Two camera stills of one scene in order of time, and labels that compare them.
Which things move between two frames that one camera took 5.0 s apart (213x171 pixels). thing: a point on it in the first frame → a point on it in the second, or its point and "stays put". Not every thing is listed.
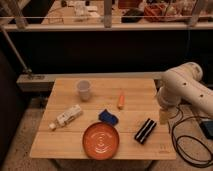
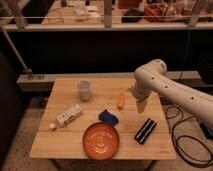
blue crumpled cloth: [107, 117] stays put
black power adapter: [207, 128] stays put
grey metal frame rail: [45, 82] stays put
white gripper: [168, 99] → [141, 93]
